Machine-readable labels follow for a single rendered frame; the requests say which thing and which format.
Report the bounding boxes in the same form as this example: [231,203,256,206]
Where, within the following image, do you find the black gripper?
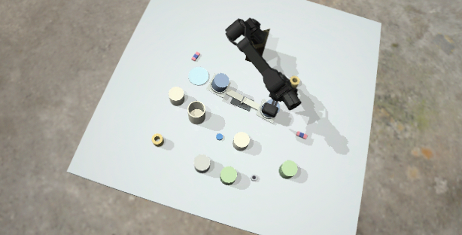
[262,93,281,118]

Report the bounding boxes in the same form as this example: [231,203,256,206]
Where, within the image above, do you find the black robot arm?
[225,18,301,111]

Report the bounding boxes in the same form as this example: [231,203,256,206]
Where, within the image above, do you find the green cylinder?
[220,166,237,185]
[278,160,298,179]

